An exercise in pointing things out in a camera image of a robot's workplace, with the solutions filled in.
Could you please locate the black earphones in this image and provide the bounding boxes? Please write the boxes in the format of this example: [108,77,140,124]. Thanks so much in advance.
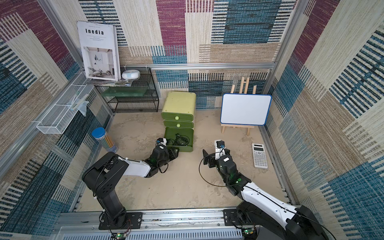
[175,134,190,146]
[167,139,175,146]

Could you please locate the green drawer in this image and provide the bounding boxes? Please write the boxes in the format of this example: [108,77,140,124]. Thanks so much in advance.
[164,127,194,153]
[163,120,194,129]
[161,112,194,122]

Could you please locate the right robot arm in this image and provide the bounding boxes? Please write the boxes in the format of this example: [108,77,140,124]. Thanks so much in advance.
[201,149,333,240]

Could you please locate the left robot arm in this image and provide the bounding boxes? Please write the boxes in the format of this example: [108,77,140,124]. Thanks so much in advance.
[82,144,179,231]

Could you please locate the green drawer cabinet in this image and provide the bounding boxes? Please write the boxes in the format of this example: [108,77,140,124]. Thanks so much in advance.
[162,91,197,125]

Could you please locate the white calculator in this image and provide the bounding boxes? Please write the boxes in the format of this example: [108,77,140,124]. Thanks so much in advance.
[252,143,268,169]

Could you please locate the blue framed whiteboard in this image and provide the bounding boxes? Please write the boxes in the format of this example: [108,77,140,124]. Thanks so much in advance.
[220,94,272,126]

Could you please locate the pencil cup blue lid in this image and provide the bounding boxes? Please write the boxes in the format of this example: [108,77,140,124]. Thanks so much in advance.
[92,127,118,153]

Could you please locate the green tray on shelf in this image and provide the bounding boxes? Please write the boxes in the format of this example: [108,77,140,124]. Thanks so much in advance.
[101,87,148,97]

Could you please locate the white oval box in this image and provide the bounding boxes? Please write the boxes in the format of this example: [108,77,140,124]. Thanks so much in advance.
[122,70,141,80]

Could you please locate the Inedia magazine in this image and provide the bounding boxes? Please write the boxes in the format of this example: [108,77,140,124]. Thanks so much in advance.
[77,21,121,82]

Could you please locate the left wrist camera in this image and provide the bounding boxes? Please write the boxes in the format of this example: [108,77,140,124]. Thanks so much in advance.
[156,138,167,146]

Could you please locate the black wire mesh shelf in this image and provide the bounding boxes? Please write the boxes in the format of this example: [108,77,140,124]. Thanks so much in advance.
[96,68,160,114]

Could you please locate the white wire basket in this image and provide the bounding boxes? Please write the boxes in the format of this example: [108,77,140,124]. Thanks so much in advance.
[37,73,94,135]

